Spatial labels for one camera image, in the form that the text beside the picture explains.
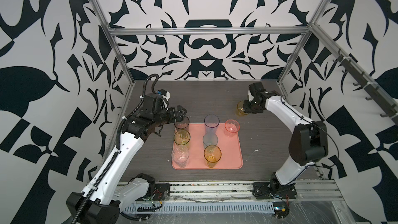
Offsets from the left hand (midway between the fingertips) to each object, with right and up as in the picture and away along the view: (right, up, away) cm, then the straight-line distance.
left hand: (179, 109), depth 72 cm
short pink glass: (+28, -12, +19) cm, 36 cm away
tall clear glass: (-1, -25, +11) cm, 27 cm away
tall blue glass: (+16, -9, +17) cm, 25 cm away
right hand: (+38, 0, +18) cm, 42 cm away
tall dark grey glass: (+1, -9, +9) cm, 13 cm away
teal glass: (+15, -17, +12) cm, 26 cm away
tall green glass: (0, -16, +13) cm, 21 cm away
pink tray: (+28, -24, +19) cm, 42 cm away
